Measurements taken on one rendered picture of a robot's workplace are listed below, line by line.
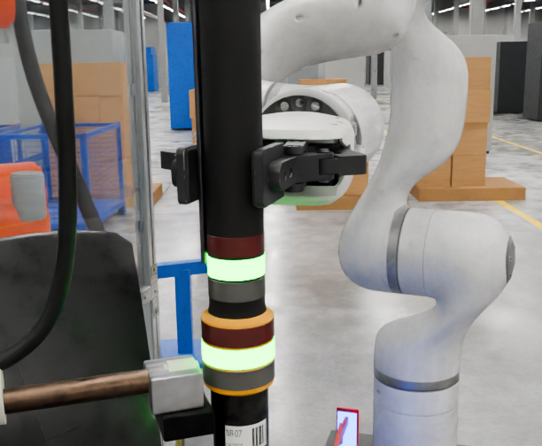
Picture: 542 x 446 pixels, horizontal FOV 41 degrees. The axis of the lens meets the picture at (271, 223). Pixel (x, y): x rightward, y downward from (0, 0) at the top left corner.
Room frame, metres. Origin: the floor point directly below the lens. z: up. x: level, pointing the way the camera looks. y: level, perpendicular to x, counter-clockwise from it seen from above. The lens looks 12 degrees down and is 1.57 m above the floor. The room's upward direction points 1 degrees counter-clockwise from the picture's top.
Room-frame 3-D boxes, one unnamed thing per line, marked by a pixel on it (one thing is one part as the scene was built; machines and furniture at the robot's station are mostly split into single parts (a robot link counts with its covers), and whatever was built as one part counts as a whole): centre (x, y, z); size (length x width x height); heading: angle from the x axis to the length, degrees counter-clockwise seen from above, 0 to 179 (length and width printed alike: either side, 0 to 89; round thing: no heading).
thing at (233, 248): (0.41, 0.02, 1.47); 0.03 x 0.03 x 0.01
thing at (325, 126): (0.51, -0.01, 1.51); 0.11 x 0.10 x 0.07; 163
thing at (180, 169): (0.43, 0.05, 1.51); 0.07 x 0.03 x 0.03; 163
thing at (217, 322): (0.41, 0.02, 1.40); 0.04 x 0.04 x 0.05
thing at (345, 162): (0.47, -0.03, 1.51); 0.08 x 0.06 x 0.01; 42
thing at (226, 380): (0.41, 0.02, 1.39); 0.04 x 0.04 x 0.01
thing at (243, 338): (0.41, 0.02, 1.41); 0.04 x 0.04 x 0.01
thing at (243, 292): (0.41, 0.02, 1.44); 0.03 x 0.03 x 0.01
